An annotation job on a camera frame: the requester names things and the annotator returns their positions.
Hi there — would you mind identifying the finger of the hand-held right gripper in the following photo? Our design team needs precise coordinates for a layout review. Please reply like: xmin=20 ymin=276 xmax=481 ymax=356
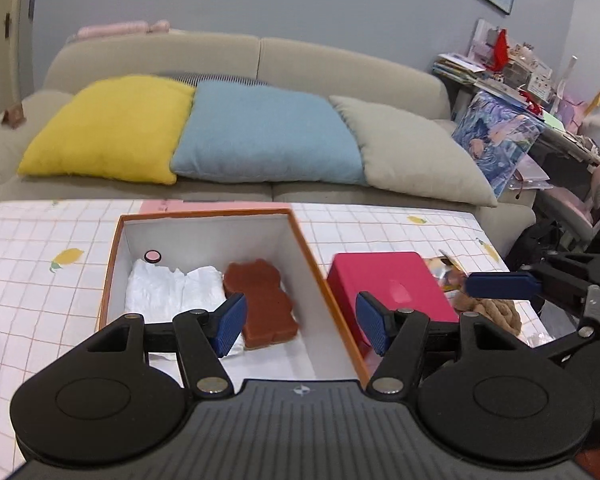
xmin=464 ymin=254 xmax=600 ymax=318
xmin=545 ymin=328 xmax=600 ymax=368

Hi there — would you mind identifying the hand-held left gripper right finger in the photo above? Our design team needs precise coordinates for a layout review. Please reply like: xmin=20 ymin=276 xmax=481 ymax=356
xmin=356 ymin=291 xmax=528 ymax=401

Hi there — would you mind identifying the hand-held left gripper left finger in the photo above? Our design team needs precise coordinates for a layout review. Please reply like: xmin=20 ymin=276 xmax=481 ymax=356
xmin=82 ymin=292 xmax=248 ymax=398

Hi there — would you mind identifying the pink white beige crochet toy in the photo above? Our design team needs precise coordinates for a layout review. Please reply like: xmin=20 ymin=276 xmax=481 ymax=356
xmin=454 ymin=294 xmax=523 ymax=335

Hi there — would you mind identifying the foil snack packet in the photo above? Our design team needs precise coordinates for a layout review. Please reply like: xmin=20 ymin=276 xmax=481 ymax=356
xmin=425 ymin=255 xmax=468 ymax=293

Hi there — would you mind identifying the orange cardboard box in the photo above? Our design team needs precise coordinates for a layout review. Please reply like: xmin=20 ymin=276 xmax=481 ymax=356
xmin=97 ymin=207 xmax=371 ymax=386

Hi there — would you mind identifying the brown bear-shaped sponge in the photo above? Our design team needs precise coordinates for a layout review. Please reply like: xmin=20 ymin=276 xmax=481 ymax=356
xmin=223 ymin=258 xmax=300 ymax=350

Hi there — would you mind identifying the pink rectangular box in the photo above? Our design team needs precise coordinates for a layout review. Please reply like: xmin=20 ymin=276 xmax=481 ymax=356
xmin=326 ymin=252 xmax=460 ymax=358

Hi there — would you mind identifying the black bag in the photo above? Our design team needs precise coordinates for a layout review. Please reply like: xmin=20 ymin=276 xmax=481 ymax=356
xmin=505 ymin=220 xmax=567 ymax=273

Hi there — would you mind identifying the pink desk chair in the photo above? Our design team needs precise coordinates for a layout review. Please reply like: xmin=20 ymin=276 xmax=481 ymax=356
xmin=537 ymin=155 xmax=600 ymax=248

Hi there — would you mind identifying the clear plastic bag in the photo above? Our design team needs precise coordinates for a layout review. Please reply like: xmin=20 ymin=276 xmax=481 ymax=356
xmin=510 ymin=154 xmax=552 ymax=192

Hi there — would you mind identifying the grey desk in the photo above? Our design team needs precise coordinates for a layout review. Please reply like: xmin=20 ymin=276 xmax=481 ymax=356
xmin=450 ymin=75 xmax=600 ymax=171

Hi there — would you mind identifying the beige pillow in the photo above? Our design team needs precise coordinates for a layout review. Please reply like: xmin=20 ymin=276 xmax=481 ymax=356
xmin=329 ymin=95 xmax=498 ymax=208

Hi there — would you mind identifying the blue pillow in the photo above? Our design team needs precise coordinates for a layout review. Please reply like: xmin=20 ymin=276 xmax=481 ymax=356
xmin=170 ymin=80 xmax=368 ymax=186

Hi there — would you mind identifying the checked lemon print tablecloth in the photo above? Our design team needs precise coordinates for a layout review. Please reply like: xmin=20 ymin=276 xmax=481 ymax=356
xmin=0 ymin=199 xmax=548 ymax=476

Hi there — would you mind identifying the stack of books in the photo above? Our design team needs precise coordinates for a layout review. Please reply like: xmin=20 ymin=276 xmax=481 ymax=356
xmin=432 ymin=52 xmax=487 ymax=86

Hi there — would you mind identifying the yellow pillow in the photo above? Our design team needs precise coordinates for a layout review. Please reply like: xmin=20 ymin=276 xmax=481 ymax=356
xmin=17 ymin=75 xmax=197 ymax=186

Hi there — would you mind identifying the red hanging ornament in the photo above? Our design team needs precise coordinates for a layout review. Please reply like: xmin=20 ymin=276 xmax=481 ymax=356
xmin=492 ymin=29 xmax=512 ymax=67

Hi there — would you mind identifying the beige fabric sofa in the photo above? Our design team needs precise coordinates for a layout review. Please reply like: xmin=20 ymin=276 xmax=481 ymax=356
xmin=0 ymin=30 xmax=538 ymax=261

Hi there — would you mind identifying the small brown wooden object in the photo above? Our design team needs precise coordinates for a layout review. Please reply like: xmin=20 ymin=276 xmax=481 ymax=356
xmin=1 ymin=104 xmax=26 ymax=130

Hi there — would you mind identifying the pink plush toy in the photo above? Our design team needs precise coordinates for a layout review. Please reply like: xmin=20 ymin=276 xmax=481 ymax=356
xmin=65 ymin=20 xmax=171 ymax=43

